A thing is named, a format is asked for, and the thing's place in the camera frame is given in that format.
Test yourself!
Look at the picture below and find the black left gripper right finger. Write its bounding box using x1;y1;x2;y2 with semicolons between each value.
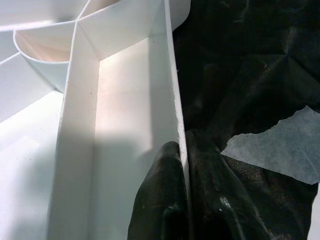
186;129;253;240

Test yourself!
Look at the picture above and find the black plastic cover sheet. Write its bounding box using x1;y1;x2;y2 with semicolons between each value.
172;0;320;240

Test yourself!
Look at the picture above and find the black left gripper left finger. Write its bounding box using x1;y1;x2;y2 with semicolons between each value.
126;140;188;240

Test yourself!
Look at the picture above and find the white plastic table top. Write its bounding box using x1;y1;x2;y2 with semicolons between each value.
0;0;193;240

